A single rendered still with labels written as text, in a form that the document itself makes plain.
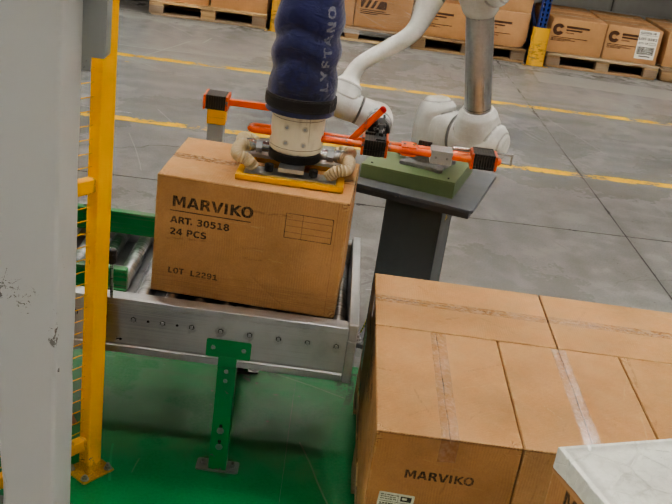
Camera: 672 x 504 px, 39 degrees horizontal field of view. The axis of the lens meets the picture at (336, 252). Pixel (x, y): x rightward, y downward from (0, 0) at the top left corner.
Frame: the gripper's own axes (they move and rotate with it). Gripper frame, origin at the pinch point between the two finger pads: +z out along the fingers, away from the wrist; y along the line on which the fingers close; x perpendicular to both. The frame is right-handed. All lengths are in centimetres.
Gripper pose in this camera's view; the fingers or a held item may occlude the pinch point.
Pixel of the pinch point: (379, 144)
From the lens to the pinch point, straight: 309.5
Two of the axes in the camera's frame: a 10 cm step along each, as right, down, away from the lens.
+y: -1.4, 9.1, 3.8
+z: -0.3, 3.8, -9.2
